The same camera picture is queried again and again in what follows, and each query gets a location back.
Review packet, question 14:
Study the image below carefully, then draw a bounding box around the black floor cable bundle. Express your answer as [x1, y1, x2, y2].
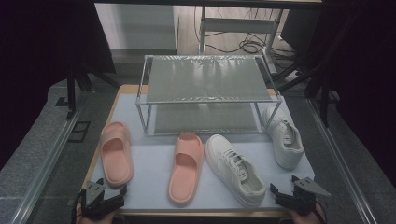
[193, 6, 297, 64]

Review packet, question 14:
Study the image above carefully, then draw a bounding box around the black tripod stand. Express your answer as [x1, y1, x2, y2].
[64, 60, 120, 120]
[274, 60, 342, 129]

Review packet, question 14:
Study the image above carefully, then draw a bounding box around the light grey table mat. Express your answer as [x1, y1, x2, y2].
[81, 92, 316, 210]

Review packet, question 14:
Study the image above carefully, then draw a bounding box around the pink foam slipper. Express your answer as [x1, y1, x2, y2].
[99, 120, 134, 189]
[167, 132, 205, 206]

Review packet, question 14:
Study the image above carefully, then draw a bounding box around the grey metal stand frame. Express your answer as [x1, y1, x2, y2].
[199, 6, 285, 76]

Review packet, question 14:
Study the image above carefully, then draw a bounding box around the white cabinet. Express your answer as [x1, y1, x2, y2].
[94, 3, 179, 51]

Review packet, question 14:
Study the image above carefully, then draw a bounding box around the person's left hand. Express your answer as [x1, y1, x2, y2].
[76, 213, 120, 224]

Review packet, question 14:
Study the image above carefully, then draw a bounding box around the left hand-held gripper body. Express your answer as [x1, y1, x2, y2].
[81, 181, 125, 220]

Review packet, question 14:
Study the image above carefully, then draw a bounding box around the white lace-up sneaker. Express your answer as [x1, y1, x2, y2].
[261, 105, 305, 171]
[205, 133, 268, 209]

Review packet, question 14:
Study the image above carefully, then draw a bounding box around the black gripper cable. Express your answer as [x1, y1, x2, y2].
[314, 200, 329, 224]
[71, 189, 87, 224]

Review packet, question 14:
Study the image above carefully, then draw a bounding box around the aluminium floor rail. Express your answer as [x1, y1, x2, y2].
[306, 97, 378, 224]
[12, 101, 86, 224]

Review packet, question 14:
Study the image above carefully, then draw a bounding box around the dark curtain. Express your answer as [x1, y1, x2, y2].
[0, 0, 117, 171]
[320, 0, 396, 188]

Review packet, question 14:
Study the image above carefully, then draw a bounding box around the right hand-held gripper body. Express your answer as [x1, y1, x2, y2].
[276, 176, 332, 217]

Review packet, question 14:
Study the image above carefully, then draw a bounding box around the person's right hand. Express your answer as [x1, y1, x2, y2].
[288, 204, 328, 224]

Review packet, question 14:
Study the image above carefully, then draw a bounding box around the metal two-tier shoe rack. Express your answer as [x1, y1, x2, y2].
[135, 54, 284, 137]

